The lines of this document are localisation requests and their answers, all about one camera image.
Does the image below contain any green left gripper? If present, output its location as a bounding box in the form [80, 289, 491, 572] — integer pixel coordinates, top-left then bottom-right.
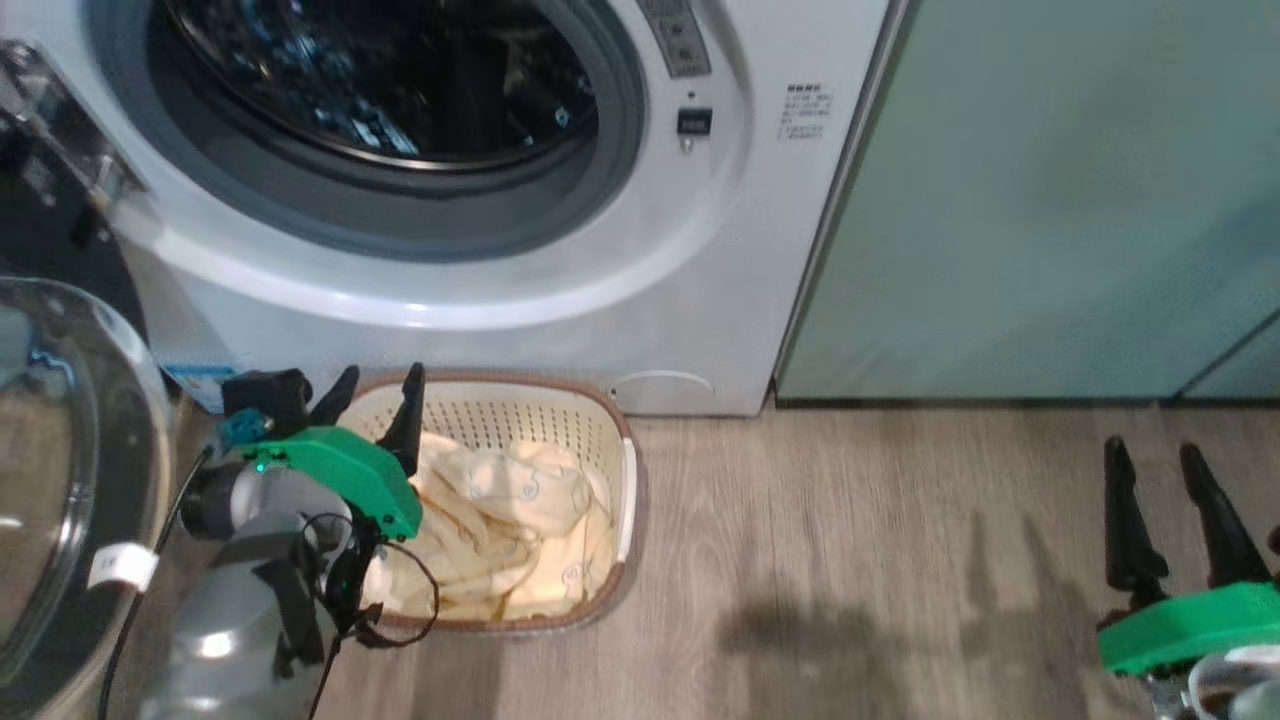
[240, 362, 426, 541]

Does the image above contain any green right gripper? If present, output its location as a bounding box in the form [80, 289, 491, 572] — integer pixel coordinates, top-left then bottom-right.
[1097, 437, 1280, 676]

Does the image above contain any cream patterned cloth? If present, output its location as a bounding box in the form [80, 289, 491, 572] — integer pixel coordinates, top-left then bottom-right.
[362, 432, 616, 621]

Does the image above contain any round black glass washer door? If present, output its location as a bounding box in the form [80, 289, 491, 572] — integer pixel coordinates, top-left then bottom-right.
[0, 40, 179, 720]

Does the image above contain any cream perforated laundry basket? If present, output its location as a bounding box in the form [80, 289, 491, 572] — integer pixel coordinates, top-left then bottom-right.
[338, 369, 642, 634]

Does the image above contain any stainless steel washing machine drum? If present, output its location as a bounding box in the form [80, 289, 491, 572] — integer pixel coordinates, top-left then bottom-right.
[148, 0, 601, 172]

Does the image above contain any white front-load washing machine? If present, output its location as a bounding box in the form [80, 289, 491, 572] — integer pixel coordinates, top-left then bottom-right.
[0, 0, 909, 418]

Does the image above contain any large pale green cabinet door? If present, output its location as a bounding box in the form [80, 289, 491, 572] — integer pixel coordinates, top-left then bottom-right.
[775, 0, 1280, 406]

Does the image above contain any metal door hinge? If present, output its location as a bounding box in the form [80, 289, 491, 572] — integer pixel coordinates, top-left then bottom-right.
[0, 40, 148, 213]

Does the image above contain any blue energy label sticker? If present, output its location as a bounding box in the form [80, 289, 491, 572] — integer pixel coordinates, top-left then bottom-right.
[163, 362, 238, 414]

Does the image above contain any round filter cover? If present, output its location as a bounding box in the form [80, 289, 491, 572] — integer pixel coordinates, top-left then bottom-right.
[611, 369, 717, 414]

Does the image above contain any grey instruction sticker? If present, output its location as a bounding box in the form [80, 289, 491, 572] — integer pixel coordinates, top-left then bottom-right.
[638, 0, 714, 80]

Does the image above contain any small printed text label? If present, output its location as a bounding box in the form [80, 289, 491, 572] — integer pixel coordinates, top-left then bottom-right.
[777, 82, 834, 142]

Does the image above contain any thin black looped cable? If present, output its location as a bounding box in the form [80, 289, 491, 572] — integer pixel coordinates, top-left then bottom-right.
[298, 512, 442, 720]

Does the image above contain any white cable tag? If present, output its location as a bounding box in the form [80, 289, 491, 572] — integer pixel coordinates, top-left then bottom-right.
[86, 542, 160, 594]

